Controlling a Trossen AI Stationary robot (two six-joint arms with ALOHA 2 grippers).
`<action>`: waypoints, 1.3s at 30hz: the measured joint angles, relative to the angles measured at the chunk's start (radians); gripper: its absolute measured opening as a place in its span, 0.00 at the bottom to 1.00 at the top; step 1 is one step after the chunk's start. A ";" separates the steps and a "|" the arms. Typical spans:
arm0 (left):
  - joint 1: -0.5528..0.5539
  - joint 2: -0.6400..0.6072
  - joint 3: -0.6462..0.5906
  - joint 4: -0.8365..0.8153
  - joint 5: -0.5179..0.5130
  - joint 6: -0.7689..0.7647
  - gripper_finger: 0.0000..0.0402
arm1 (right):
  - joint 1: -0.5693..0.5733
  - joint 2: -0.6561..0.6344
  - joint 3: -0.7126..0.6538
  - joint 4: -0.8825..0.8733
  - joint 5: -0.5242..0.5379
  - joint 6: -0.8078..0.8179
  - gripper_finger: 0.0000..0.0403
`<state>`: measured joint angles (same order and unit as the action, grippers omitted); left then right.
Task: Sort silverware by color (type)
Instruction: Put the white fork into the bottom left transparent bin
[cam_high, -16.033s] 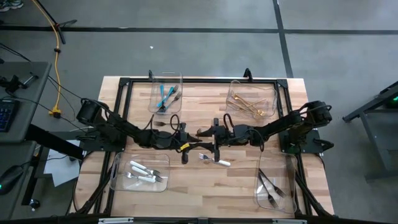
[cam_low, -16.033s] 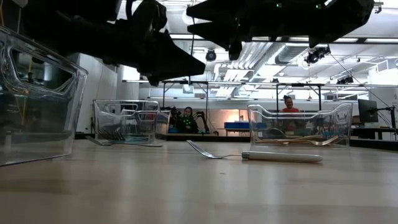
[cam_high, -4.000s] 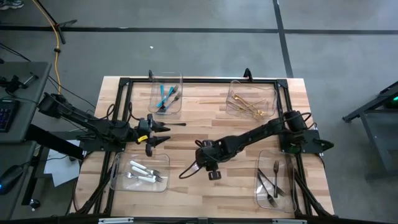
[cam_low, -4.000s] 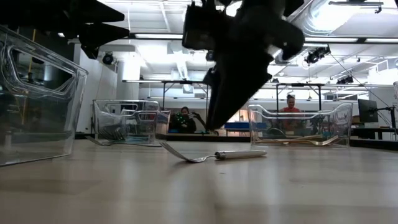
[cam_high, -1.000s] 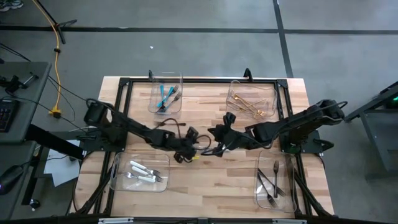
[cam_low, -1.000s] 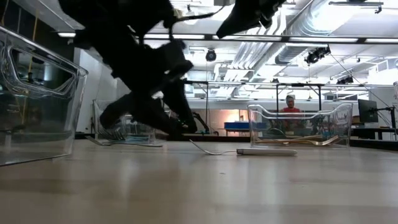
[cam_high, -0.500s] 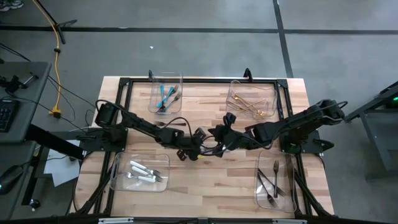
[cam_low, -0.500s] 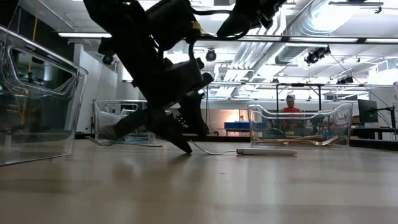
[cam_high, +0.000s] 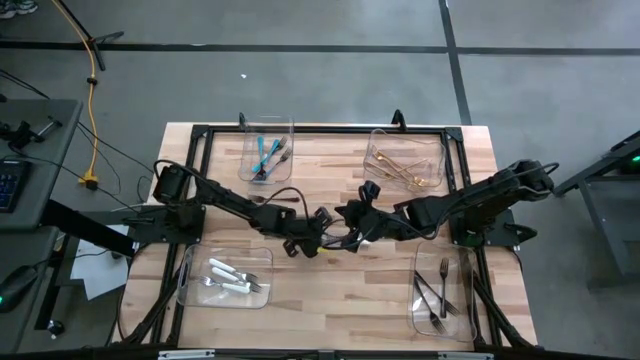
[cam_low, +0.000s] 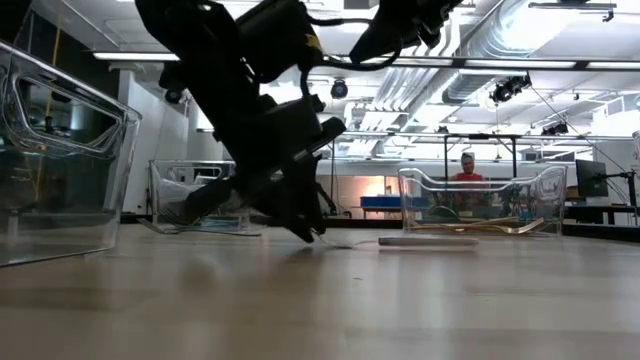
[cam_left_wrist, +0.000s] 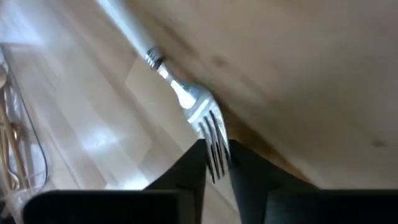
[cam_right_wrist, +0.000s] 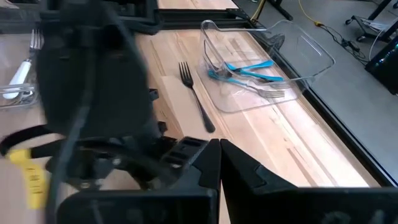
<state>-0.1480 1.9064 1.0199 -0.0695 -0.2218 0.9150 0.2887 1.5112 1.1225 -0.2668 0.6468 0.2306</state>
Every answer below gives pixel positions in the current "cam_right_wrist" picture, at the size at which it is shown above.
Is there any yellow tape tag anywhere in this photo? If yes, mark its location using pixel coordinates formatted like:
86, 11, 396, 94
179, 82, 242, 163
7, 148, 48, 210

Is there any black floor cable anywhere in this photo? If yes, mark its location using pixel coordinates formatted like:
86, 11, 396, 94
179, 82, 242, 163
320, 23, 370, 65

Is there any clear plastic bin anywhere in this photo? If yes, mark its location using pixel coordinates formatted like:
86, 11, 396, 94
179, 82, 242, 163
198, 19, 336, 114
0, 27, 46, 111

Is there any black frame clamp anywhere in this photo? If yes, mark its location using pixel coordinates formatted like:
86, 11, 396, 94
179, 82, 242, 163
264, 32, 286, 52

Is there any black wheeled stand base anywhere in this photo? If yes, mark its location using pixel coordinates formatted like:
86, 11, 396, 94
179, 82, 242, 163
344, 0, 398, 44

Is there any yellow cable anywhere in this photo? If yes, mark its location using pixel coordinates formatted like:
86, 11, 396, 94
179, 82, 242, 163
253, 0, 325, 27

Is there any black tripod stand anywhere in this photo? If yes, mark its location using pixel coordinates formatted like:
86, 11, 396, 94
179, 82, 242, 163
267, 0, 294, 22

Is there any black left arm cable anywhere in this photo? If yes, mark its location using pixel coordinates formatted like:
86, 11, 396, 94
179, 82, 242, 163
0, 124, 63, 156

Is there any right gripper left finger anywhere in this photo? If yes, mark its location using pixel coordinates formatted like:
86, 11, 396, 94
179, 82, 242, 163
57, 138, 222, 224

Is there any wooden-handled utensil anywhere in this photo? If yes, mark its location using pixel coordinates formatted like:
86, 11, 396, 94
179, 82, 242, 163
178, 60, 216, 134

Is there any white cable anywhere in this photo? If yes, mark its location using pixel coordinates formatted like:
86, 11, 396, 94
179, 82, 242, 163
368, 17, 398, 62

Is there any white-handled silver fork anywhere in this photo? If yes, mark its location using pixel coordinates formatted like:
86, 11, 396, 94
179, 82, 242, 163
2, 28, 44, 100

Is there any black computer case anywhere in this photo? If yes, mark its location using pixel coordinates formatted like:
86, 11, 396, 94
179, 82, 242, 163
364, 34, 398, 96

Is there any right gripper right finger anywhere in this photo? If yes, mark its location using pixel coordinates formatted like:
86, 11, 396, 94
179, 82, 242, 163
220, 138, 398, 224

